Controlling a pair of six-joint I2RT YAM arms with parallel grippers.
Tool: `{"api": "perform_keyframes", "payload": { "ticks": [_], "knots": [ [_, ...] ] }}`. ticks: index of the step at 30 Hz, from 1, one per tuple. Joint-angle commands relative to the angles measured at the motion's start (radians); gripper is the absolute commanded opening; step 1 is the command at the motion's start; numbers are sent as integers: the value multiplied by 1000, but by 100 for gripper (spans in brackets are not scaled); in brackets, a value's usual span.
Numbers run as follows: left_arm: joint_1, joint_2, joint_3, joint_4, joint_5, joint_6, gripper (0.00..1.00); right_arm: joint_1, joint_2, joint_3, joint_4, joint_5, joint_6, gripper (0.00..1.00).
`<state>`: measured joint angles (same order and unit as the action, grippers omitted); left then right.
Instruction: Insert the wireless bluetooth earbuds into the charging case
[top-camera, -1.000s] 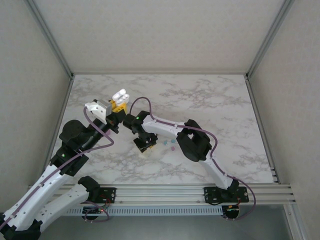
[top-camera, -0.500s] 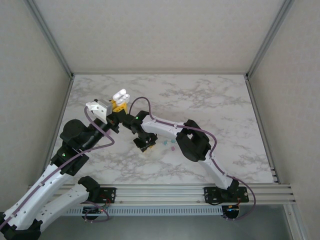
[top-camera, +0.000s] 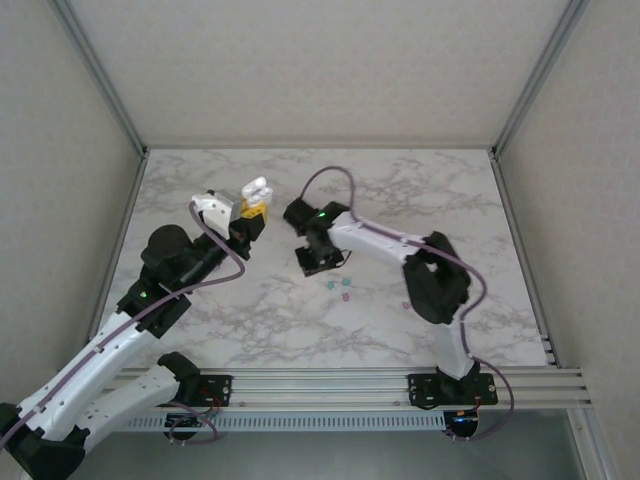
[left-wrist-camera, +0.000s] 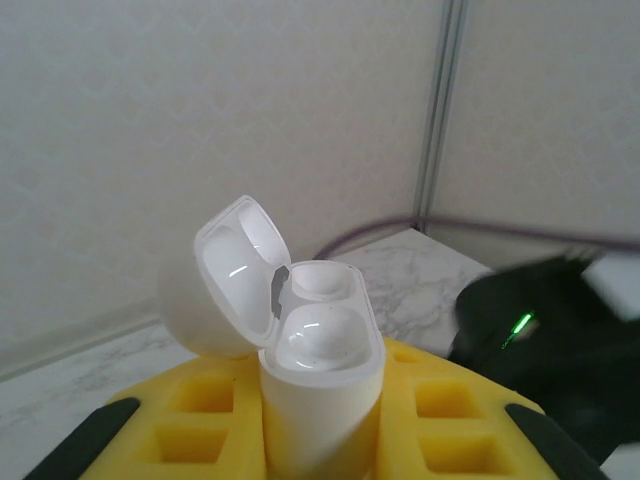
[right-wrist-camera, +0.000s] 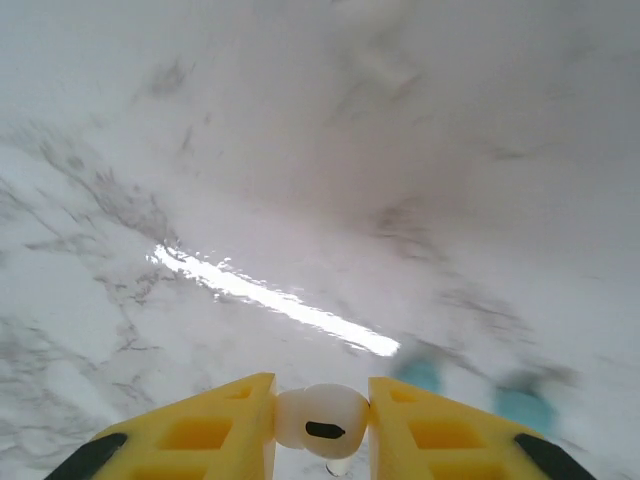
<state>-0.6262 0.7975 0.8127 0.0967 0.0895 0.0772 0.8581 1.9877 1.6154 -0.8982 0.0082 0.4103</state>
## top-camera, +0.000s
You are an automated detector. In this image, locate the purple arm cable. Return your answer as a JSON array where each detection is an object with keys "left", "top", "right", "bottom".
[
  {"left": 299, "top": 166, "right": 516, "bottom": 444},
  {"left": 0, "top": 199, "right": 247, "bottom": 447}
]

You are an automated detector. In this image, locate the aluminium frame corner post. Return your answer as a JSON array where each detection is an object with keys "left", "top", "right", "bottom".
[
  {"left": 48, "top": 0, "right": 150, "bottom": 157},
  {"left": 489, "top": 0, "right": 595, "bottom": 160}
]

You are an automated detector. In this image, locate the wide aluminium mounting rail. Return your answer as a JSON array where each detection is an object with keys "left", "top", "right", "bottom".
[{"left": 112, "top": 367, "right": 595, "bottom": 414}]

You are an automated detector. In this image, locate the slotted grey cable duct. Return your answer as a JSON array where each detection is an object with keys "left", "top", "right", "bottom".
[{"left": 117, "top": 410, "right": 447, "bottom": 434}]

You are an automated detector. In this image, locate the aluminium lower frame bar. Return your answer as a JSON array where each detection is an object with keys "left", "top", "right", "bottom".
[{"left": 567, "top": 409, "right": 619, "bottom": 480}]

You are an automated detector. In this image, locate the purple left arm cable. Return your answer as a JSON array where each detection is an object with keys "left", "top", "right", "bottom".
[{"left": 0, "top": 199, "right": 247, "bottom": 447}]

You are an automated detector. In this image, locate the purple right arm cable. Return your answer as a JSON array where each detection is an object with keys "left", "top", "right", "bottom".
[{"left": 299, "top": 166, "right": 516, "bottom": 444}]

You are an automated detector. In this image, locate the small controller circuit board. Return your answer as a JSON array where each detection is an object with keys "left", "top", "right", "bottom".
[
  {"left": 163, "top": 412, "right": 214, "bottom": 432},
  {"left": 449, "top": 409, "right": 482, "bottom": 432}
]

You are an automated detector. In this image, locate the aluminium table side rail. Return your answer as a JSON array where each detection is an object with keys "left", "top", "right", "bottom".
[
  {"left": 85, "top": 149, "right": 150, "bottom": 351},
  {"left": 489, "top": 152, "right": 560, "bottom": 369}
]

